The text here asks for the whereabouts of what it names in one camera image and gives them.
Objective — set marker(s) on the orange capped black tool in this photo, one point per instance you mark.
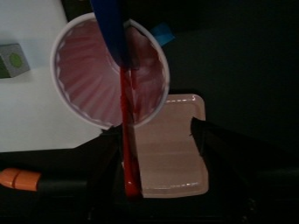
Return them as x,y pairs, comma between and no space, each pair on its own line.
23,179

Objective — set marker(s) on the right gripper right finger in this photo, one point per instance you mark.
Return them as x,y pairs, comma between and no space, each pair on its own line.
234,175

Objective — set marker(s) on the blue plastic utensil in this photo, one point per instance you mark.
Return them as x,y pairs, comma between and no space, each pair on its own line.
112,32

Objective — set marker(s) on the brown rectangular tray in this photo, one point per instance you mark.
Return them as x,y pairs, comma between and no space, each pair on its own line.
171,157

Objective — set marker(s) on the red plastic cup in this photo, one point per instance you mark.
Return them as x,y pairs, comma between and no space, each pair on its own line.
89,87

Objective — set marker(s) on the speckled toy sushi roll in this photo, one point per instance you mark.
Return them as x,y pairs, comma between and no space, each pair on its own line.
13,59

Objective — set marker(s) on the blue tape piece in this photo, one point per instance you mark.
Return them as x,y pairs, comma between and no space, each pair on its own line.
163,33

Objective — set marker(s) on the white plastic cutting board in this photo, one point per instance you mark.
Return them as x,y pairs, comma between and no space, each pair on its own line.
31,116

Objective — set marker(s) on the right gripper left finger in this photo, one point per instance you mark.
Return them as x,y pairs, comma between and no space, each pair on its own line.
103,175

